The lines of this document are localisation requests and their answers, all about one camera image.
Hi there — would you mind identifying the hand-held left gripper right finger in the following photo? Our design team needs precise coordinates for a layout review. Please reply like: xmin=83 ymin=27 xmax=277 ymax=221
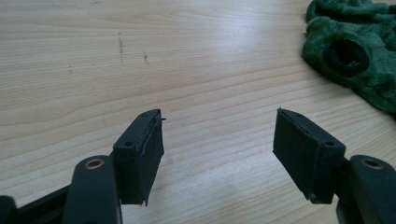
xmin=272 ymin=107 xmax=347 ymax=205

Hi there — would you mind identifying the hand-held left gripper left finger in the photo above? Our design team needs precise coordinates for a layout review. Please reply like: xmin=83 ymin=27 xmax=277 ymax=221
xmin=111 ymin=108 xmax=166 ymax=207

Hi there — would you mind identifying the green fleece garment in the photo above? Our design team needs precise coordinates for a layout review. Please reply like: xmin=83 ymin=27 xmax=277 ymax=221
xmin=301 ymin=0 xmax=396 ymax=114

